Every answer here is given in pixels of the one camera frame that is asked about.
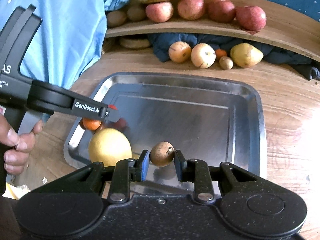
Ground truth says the brown kiwi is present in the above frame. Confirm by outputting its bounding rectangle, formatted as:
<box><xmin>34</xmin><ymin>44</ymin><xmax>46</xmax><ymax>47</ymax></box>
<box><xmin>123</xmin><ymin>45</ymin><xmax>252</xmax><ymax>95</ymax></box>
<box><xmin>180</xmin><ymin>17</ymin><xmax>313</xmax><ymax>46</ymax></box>
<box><xmin>126</xmin><ymin>4</ymin><xmax>146</xmax><ymax>22</ymax></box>
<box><xmin>106</xmin><ymin>10</ymin><xmax>127</xmax><ymax>28</ymax></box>

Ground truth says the yellow green pear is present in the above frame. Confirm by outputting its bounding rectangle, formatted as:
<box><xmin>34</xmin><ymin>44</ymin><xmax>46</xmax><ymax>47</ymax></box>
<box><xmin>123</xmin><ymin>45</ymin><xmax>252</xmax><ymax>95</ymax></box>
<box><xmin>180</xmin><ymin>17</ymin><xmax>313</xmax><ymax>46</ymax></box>
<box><xmin>230</xmin><ymin>43</ymin><xmax>264</xmax><ymax>68</ymax></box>

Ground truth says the large yellow round fruit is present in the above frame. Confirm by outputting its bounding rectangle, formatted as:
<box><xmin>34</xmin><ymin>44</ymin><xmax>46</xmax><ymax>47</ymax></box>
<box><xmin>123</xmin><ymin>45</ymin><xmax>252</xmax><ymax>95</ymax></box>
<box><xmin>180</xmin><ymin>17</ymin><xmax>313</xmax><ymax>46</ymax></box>
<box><xmin>88</xmin><ymin>128</ymin><xmax>132</xmax><ymax>166</ymax></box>

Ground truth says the red apple rightmost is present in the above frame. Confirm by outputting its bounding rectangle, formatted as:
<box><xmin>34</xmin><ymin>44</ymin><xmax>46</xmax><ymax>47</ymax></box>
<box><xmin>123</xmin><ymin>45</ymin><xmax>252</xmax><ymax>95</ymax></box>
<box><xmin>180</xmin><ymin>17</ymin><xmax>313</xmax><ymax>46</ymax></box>
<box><xmin>236</xmin><ymin>5</ymin><xmax>267</xmax><ymax>31</ymax></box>

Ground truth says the light blue garment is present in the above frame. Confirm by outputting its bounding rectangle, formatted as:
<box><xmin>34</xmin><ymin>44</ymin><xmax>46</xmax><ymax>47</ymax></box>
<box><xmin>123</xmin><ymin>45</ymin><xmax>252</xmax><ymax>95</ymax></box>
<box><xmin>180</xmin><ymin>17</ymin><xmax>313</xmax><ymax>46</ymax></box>
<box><xmin>1</xmin><ymin>0</ymin><xmax>129</xmax><ymax>89</ymax></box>

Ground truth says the person's left hand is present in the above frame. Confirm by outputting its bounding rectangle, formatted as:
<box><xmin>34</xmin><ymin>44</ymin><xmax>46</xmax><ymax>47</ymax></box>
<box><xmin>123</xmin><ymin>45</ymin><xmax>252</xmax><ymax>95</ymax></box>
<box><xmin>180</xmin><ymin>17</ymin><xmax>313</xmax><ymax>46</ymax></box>
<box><xmin>1</xmin><ymin>114</ymin><xmax>43</xmax><ymax>175</ymax></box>

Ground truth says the wooden curved shelf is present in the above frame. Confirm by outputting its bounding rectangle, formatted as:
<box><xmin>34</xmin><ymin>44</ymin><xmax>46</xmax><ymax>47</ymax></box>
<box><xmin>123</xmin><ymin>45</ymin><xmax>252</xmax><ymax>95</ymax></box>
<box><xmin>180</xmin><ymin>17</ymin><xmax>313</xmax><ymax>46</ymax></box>
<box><xmin>106</xmin><ymin>0</ymin><xmax>319</xmax><ymax>61</ymax></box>

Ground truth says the tan round fruit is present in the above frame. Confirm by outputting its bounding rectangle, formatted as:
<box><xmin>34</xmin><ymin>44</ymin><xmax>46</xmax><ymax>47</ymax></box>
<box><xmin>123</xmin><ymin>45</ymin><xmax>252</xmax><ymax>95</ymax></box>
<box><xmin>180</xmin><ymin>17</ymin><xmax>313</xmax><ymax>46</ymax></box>
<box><xmin>168</xmin><ymin>41</ymin><xmax>191</xmax><ymax>63</ymax></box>
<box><xmin>191</xmin><ymin>43</ymin><xmax>216</xmax><ymax>69</ymax></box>

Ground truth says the brown kiwi left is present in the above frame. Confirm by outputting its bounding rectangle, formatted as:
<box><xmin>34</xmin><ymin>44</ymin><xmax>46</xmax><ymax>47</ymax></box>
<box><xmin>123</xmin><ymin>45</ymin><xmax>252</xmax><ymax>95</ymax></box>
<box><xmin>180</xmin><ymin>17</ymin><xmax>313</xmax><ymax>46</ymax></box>
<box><xmin>106</xmin><ymin>10</ymin><xmax>127</xmax><ymax>28</ymax></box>

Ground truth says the metal tray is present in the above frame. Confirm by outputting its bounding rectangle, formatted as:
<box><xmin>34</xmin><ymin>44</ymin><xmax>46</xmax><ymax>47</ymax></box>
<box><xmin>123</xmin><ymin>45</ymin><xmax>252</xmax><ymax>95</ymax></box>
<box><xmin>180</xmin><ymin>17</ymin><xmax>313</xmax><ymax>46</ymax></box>
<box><xmin>63</xmin><ymin>71</ymin><xmax>267</xmax><ymax>196</ymax></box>

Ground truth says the small red tomato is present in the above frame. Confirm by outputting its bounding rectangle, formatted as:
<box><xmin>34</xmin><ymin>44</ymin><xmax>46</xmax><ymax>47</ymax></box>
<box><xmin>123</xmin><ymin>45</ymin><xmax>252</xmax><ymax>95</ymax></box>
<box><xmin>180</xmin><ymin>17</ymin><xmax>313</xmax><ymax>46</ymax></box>
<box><xmin>108</xmin><ymin>105</ymin><xmax>118</xmax><ymax>111</ymax></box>

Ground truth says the small brown fruit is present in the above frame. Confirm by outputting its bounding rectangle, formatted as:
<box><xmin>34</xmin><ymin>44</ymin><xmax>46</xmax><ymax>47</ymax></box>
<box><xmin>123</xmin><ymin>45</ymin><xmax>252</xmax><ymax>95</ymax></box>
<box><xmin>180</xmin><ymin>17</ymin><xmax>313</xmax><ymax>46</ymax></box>
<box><xmin>219</xmin><ymin>56</ymin><xmax>234</xmax><ymax>70</ymax></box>
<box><xmin>150</xmin><ymin>141</ymin><xmax>175</xmax><ymax>167</ymax></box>

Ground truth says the pale red apple leftmost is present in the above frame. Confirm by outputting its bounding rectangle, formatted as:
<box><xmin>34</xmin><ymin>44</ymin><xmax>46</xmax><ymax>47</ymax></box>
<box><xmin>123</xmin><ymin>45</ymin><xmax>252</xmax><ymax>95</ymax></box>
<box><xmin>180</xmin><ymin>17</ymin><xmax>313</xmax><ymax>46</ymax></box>
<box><xmin>145</xmin><ymin>2</ymin><xmax>174</xmax><ymax>23</ymax></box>

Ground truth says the brown kiwi right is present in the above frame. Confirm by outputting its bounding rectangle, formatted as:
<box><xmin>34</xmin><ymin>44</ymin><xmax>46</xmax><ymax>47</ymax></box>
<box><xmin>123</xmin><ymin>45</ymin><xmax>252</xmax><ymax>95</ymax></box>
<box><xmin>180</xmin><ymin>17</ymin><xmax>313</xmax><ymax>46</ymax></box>
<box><xmin>126</xmin><ymin>4</ymin><xmax>146</xmax><ymax>22</ymax></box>

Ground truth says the dark blue cloth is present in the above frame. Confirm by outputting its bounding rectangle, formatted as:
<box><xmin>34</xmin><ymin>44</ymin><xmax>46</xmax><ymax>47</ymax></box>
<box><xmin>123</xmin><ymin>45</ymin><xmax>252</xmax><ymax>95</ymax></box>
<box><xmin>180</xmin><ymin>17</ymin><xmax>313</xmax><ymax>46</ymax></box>
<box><xmin>148</xmin><ymin>33</ymin><xmax>319</xmax><ymax>80</ymax></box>

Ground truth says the small orange tangerine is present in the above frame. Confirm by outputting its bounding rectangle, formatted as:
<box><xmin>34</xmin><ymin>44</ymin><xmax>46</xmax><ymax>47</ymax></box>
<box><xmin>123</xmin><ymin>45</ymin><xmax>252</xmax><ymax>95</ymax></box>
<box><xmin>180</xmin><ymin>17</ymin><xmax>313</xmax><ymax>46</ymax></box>
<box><xmin>215</xmin><ymin>49</ymin><xmax>227</xmax><ymax>61</ymax></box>
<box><xmin>82</xmin><ymin>118</ymin><xmax>101</xmax><ymax>131</ymax></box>

